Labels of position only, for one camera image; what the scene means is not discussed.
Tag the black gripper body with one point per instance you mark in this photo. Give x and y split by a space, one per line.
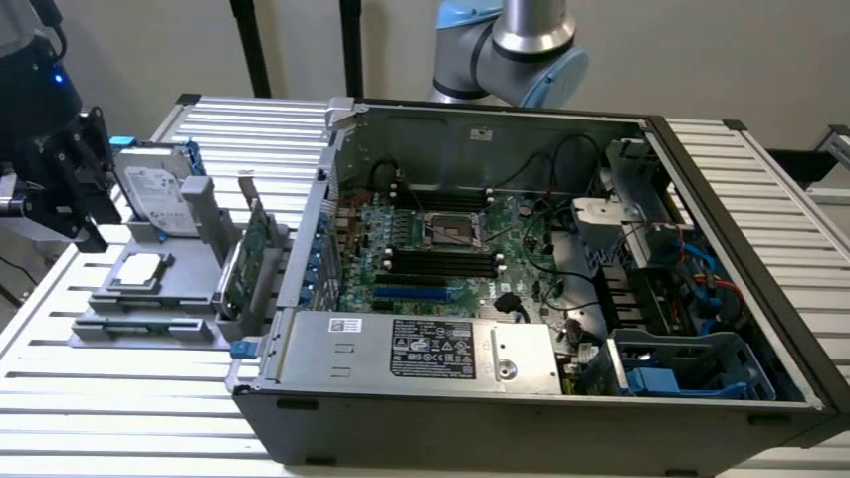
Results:
34 94

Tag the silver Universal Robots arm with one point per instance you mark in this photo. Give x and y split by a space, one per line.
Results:
525 30

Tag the black expansion slot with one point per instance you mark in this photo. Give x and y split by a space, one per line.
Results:
409 280

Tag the black RAM slot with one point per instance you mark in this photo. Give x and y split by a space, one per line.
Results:
449 207
442 273
442 252
449 202
442 266
449 193
442 259
449 197

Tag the blue expansion slot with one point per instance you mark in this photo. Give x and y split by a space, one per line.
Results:
409 292

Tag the silver hard disk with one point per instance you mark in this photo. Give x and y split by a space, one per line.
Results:
157 191

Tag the silver CPU chip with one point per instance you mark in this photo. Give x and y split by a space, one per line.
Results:
138 271

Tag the grey parts rack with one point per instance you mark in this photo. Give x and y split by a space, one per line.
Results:
179 279

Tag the green graphics card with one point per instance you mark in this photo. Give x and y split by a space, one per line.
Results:
249 259

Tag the blue case latch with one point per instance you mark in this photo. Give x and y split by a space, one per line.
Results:
245 347

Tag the CPU socket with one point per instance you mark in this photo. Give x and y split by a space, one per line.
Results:
450 230

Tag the silver power supply unit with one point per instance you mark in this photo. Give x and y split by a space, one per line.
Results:
372 358

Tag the green motherboard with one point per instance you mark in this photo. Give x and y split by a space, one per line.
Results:
514 249

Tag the black open PC case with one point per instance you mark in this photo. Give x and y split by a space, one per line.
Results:
465 428

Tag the grey fan shroud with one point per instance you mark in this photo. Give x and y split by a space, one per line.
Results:
605 211

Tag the grey metal drive cage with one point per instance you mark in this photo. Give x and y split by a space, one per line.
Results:
638 189

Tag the grey blue disk bay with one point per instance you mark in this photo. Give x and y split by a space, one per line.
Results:
691 358

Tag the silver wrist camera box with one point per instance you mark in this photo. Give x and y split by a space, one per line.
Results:
15 209

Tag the black stand post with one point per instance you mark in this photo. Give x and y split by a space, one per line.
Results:
252 45
353 45

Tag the aluminium profile rail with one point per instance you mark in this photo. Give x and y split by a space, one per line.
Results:
831 164

